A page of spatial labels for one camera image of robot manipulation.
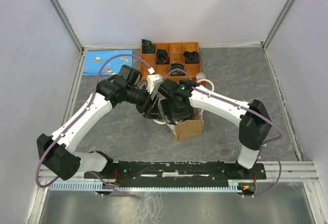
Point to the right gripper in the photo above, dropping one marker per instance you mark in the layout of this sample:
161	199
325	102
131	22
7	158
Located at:
166	105

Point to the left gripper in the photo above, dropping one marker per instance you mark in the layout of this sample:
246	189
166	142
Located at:
150	109

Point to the canvas tote bag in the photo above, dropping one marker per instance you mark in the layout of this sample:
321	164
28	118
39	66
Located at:
188	124

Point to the red cola can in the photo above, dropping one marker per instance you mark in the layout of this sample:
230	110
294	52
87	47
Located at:
199	76

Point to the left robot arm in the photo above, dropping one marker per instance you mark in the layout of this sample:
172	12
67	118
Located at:
58	150

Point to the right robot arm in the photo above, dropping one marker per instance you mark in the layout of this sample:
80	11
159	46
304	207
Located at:
252	119

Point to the rolled dark sock front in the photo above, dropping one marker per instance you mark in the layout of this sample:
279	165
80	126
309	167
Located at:
177	69

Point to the rolled black sock middle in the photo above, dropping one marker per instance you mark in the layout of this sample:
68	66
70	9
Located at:
162	57

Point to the rolled black sock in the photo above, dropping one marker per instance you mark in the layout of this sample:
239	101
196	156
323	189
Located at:
192	57
162	57

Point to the rolled black sock right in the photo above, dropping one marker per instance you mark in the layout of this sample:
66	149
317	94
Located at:
192	57

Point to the orange wooden divider tray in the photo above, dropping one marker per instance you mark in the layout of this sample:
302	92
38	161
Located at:
175	51

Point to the rolled dark sock back-left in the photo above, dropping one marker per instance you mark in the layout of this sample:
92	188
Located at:
147	47

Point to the blue patterned folded cloth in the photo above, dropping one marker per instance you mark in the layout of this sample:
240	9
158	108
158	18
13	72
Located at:
95	59

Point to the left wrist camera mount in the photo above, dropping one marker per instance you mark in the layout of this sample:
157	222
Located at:
154	80

